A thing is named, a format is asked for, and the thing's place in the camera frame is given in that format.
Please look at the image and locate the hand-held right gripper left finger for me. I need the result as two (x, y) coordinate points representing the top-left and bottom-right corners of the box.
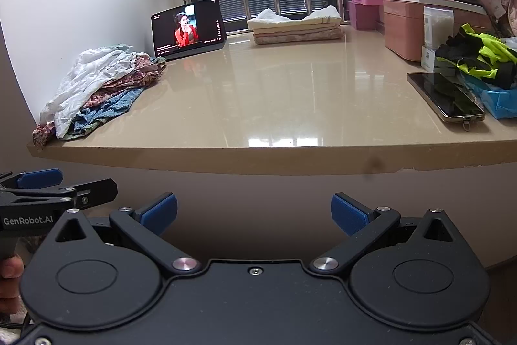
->
(47, 192), (201, 276)

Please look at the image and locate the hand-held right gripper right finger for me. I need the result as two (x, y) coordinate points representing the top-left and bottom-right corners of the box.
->
(309, 192), (465, 275)

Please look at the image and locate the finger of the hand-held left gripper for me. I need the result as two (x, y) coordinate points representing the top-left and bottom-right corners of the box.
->
(0, 178), (118, 208)
(0, 168), (63, 190)

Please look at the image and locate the white garment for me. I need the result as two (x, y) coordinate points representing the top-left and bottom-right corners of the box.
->
(247, 5), (343, 31)
(40, 48), (140, 139)

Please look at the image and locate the person's left hand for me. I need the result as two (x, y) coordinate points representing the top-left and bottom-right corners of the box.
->
(0, 254), (26, 317)

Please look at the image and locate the blue knit garment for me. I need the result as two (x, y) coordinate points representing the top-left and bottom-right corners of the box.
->
(67, 86), (146, 137)

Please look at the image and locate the pale green cloth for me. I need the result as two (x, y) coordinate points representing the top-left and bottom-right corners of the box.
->
(99, 43), (135, 55)

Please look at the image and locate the smartphone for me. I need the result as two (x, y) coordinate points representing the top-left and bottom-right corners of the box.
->
(407, 72), (486, 129)

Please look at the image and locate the grey tablet folio stand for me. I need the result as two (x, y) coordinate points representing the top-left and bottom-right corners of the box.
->
(155, 36), (228, 61)

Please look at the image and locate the small white printed box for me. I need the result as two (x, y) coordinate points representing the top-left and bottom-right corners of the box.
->
(421, 45), (439, 72)

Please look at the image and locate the pink floral folded garment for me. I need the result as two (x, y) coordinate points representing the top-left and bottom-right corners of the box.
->
(254, 33), (345, 46)

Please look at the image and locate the black tablet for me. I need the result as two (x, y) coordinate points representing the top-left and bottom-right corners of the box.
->
(151, 0), (225, 55)

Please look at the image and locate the blue plastic bag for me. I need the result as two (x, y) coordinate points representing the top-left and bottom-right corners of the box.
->
(464, 80), (517, 120)

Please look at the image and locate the salmon pink storage box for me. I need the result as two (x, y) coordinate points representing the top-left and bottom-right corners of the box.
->
(383, 0), (491, 62)

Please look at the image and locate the cream folded garment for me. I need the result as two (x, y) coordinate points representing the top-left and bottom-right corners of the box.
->
(252, 21), (344, 35)

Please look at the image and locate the dark pink box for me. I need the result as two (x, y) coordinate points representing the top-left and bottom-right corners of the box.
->
(348, 1), (384, 31)

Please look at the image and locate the clear box of cotton swabs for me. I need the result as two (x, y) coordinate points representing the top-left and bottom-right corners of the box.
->
(423, 5), (455, 50)

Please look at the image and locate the neon yellow black garment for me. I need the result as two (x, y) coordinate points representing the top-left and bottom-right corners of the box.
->
(435, 24), (517, 90)

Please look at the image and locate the white folded garment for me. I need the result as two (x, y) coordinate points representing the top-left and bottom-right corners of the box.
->
(247, 5), (343, 31)

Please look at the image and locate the black cable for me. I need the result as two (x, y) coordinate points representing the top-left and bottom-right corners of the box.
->
(0, 314), (31, 332)

